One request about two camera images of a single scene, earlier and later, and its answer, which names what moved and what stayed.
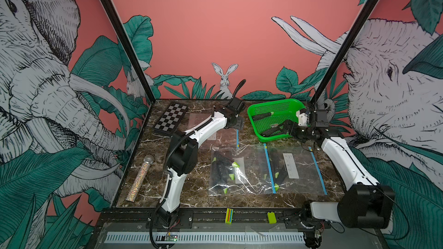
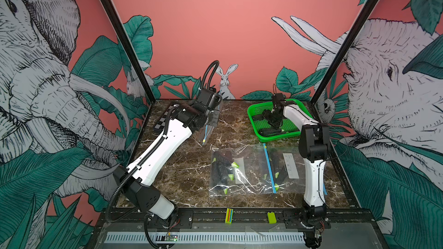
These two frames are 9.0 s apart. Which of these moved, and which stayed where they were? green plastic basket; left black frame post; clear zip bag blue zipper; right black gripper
Moved: right black gripper
Stayed: green plastic basket; left black frame post; clear zip bag blue zipper
